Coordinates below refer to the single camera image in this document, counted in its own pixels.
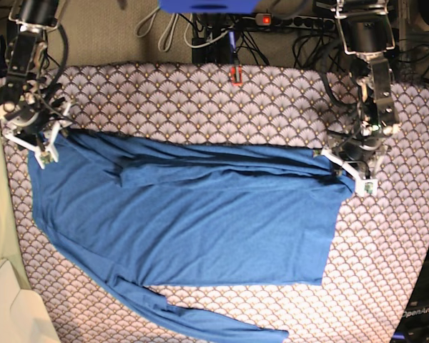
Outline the white plastic bin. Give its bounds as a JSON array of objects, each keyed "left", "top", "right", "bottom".
[{"left": 0, "top": 259, "right": 60, "bottom": 342}]

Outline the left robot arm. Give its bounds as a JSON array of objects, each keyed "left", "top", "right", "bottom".
[{"left": 320, "top": 1, "right": 400, "bottom": 197}]

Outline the blue box overhead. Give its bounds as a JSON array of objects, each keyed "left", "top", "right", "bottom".
[{"left": 159, "top": 0, "right": 259, "bottom": 14}]

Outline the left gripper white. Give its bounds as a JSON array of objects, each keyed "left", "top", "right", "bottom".
[{"left": 312, "top": 143, "right": 386, "bottom": 197}]

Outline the fan-patterned table cloth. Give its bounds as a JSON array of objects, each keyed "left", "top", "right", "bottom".
[{"left": 4, "top": 63, "right": 429, "bottom": 342}]

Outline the blue T-shirt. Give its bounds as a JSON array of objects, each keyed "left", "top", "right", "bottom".
[{"left": 28, "top": 130, "right": 355, "bottom": 342}]

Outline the grey looped cable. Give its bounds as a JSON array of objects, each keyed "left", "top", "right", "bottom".
[{"left": 135, "top": 14, "right": 179, "bottom": 51}]

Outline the red black table clamp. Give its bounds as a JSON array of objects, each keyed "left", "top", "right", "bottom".
[{"left": 230, "top": 65, "right": 243, "bottom": 86}]

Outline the white power strip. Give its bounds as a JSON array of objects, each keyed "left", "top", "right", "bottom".
[{"left": 252, "top": 13, "right": 336, "bottom": 31}]

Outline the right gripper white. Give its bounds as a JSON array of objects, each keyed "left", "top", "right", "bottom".
[{"left": 4, "top": 102, "right": 72, "bottom": 169}]

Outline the black OpenArm case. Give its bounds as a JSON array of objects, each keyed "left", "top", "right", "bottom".
[{"left": 390, "top": 248, "right": 429, "bottom": 342}]

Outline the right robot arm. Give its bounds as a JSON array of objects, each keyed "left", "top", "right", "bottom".
[{"left": 0, "top": 1, "right": 72, "bottom": 169}]

